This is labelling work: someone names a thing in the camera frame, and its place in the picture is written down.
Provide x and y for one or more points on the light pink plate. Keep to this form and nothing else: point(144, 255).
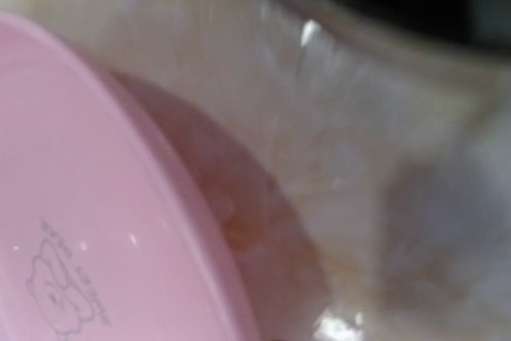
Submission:
point(104, 236)

